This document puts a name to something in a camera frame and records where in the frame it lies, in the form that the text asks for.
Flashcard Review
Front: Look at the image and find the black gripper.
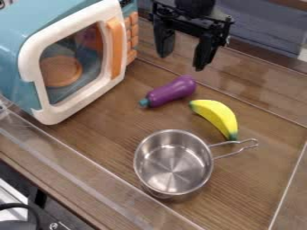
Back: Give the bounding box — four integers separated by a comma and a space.
150, 0, 235, 72

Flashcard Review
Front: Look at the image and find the yellow toy banana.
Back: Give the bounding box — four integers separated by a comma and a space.
190, 100, 239, 141

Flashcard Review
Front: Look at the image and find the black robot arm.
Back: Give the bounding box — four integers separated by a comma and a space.
150, 0, 235, 71

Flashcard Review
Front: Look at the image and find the purple toy eggplant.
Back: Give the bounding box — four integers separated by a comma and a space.
139, 75, 196, 108

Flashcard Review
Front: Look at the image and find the blue white toy microwave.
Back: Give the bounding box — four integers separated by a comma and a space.
0, 0, 138, 125

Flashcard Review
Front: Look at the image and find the clear acrylic barrier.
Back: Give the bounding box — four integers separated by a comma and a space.
0, 102, 204, 230

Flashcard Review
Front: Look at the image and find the silver pot with handle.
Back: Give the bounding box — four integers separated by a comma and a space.
134, 129, 259, 200

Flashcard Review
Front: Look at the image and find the black cable bottom left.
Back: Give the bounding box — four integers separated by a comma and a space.
0, 202, 42, 230

